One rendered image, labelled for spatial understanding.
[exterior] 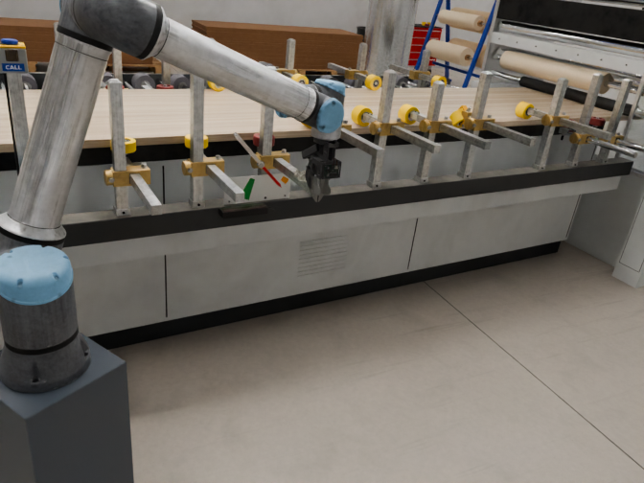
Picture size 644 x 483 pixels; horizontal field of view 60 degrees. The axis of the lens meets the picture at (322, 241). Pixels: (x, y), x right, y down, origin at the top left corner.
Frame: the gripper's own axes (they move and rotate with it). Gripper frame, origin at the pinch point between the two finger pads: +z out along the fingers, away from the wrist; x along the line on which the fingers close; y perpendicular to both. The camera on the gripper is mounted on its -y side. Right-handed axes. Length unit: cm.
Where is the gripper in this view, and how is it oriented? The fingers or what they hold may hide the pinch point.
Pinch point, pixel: (316, 196)
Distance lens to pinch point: 180.1
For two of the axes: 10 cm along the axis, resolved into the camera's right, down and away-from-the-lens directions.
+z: -0.9, 9.1, 4.1
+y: 4.8, 4.1, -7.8
